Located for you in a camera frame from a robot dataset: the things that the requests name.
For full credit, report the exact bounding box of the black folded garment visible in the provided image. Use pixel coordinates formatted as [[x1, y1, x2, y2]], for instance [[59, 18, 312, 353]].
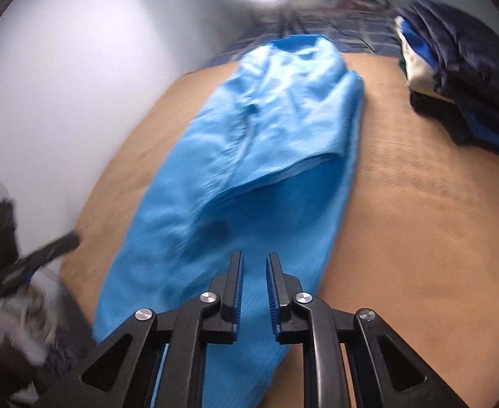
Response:
[[410, 89, 499, 164]]

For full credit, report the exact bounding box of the pile of dark folded clothes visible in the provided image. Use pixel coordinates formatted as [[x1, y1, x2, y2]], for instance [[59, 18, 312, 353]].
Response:
[[402, 21, 499, 158]]

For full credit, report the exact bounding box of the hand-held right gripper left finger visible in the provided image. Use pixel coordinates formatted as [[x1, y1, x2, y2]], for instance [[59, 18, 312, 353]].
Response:
[[30, 251, 245, 408]]

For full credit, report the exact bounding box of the blue checked bed sheet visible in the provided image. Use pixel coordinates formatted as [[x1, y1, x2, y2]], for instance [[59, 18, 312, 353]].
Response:
[[202, 4, 407, 71]]

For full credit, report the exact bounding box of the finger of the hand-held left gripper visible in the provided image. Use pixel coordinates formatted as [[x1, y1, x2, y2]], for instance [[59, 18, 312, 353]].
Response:
[[0, 230, 81, 298]]

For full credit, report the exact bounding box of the light blue zip jacket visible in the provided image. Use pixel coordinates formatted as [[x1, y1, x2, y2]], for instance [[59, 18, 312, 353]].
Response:
[[92, 34, 365, 408]]

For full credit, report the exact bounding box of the cream folded garment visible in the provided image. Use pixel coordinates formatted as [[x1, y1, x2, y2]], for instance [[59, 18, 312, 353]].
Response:
[[394, 17, 450, 98]]

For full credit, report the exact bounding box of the black tripod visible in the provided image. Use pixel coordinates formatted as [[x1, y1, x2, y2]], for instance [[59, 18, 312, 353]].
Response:
[[270, 0, 301, 37]]

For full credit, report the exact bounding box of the person's left hand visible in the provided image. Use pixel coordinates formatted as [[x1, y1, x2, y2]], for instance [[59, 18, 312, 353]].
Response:
[[0, 276, 61, 366]]

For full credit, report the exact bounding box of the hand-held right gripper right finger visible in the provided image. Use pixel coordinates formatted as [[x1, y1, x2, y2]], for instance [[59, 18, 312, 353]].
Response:
[[266, 252, 471, 408]]

